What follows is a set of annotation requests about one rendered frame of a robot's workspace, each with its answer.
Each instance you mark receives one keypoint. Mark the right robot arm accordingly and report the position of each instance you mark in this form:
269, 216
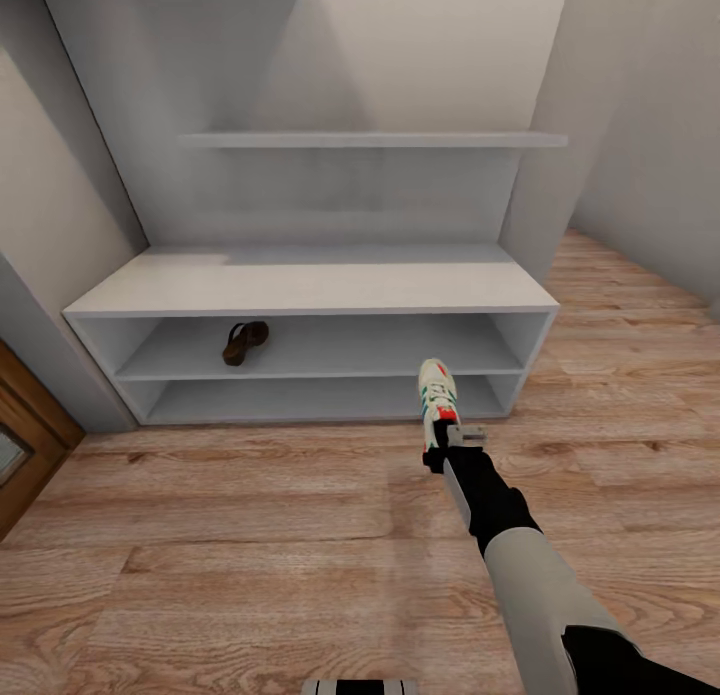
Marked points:
565, 641

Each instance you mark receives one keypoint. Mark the door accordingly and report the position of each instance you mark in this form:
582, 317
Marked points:
37, 435

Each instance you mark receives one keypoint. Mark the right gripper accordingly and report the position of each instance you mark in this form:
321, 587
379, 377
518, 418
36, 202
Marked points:
435, 458

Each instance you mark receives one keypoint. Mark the gym shoe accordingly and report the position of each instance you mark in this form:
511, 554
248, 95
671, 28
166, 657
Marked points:
439, 396

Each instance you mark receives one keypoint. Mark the sandal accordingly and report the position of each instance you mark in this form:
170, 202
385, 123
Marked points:
243, 337

